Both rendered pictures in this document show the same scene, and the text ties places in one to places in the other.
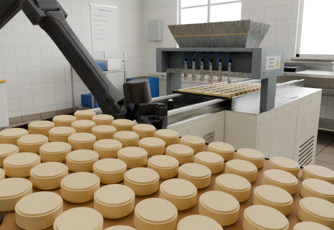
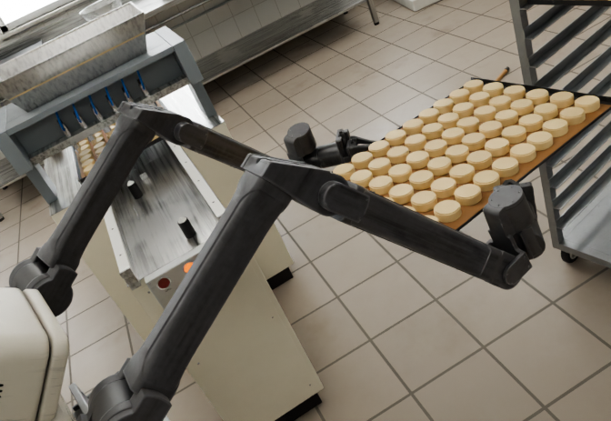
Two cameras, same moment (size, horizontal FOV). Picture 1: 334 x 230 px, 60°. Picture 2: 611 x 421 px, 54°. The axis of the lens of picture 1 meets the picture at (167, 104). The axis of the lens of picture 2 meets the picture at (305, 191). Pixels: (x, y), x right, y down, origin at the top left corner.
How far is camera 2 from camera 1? 1.27 m
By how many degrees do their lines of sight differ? 53
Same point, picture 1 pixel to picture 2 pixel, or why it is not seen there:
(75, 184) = (484, 156)
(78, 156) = (442, 163)
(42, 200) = (503, 162)
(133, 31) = not seen: outside the picture
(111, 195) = (499, 144)
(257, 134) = not seen: hidden behind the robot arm
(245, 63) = (160, 72)
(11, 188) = (487, 175)
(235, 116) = not seen: hidden behind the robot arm
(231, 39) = (122, 51)
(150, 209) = (514, 132)
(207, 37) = (79, 67)
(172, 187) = (490, 127)
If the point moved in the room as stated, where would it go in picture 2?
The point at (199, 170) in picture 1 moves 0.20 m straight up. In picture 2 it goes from (468, 120) to (449, 41)
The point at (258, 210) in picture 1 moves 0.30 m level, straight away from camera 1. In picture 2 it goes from (515, 105) to (410, 97)
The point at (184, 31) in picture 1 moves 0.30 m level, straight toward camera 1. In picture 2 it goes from (31, 81) to (88, 70)
